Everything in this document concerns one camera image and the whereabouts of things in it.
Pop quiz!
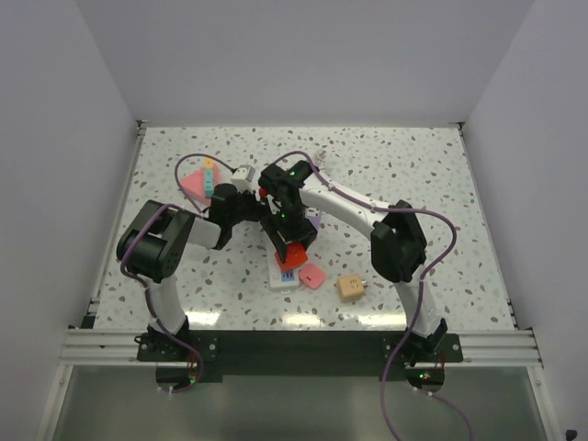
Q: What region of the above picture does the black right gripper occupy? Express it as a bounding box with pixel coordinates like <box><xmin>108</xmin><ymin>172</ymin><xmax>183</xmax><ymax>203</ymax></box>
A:
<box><xmin>263</xmin><ymin>203</ymin><xmax>318</xmax><ymax>261</ymax></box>

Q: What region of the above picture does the red cube plug adapter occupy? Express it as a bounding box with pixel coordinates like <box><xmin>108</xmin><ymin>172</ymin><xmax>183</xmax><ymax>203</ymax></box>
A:
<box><xmin>275</xmin><ymin>243</ymin><xmax>308</xmax><ymax>272</ymax></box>

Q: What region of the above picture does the purple power strip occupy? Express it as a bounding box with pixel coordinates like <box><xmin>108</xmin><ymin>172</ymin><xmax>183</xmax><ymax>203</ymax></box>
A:
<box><xmin>305</xmin><ymin>208</ymin><xmax>322</xmax><ymax>232</ymax></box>

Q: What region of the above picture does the white multicolour power strip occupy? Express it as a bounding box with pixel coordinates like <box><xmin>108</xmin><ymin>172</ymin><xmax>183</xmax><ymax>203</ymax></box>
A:
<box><xmin>267</xmin><ymin>253</ymin><xmax>300</xmax><ymax>291</ymax></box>

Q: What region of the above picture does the pink square plug adapter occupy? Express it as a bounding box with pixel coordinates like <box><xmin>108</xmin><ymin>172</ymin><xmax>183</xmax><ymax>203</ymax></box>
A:
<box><xmin>299</xmin><ymin>263</ymin><xmax>326</xmax><ymax>289</ymax></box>

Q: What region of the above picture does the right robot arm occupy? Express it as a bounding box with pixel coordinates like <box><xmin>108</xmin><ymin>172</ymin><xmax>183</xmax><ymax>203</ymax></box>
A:
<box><xmin>258</xmin><ymin>160</ymin><xmax>447</xmax><ymax>361</ymax></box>

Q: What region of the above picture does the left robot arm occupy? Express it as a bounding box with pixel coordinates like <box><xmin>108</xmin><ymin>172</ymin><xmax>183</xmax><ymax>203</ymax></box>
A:
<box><xmin>116</xmin><ymin>184</ymin><xmax>268</xmax><ymax>360</ymax></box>

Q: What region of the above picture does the tan cube plug adapter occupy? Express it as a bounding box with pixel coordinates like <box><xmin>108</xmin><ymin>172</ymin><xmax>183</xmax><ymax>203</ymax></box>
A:
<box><xmin>336</xmin><ymin>274</ymin><xmax>368</xmax><ymax>303</ymax></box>

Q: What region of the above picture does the pink triangular power strip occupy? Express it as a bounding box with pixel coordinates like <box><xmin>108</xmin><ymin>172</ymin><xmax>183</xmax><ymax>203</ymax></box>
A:
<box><xmin>180</xmin><ymin>158</ymin><xmax>220</xmax><ymax>203</ymax></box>

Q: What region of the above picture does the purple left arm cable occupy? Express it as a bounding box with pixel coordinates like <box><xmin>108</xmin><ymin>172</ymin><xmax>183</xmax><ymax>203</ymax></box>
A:
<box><xmin>119</xmin><ymin>153</ymin><xmax>240</xmax><ymax>394</ymax></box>

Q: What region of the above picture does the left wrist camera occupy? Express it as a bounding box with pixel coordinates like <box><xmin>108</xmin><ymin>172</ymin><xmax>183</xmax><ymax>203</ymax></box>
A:
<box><xmin>231</xmin><ymin>165</ymin><xmax>255</xmax><ymax>191</ymax></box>

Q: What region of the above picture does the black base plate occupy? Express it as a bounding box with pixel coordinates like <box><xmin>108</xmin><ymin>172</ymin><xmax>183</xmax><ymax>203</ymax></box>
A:
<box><xmin>134</xmin><ymin>329</ymin><xmax>464</xmax><ymax>388</ymax></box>

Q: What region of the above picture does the aluminium frame rail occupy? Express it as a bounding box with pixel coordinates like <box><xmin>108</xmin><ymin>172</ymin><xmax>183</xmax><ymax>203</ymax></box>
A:
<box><xmin>458</xmin><ymin>330</ymin><xmax>543</xmax><ymax>368</ymax></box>

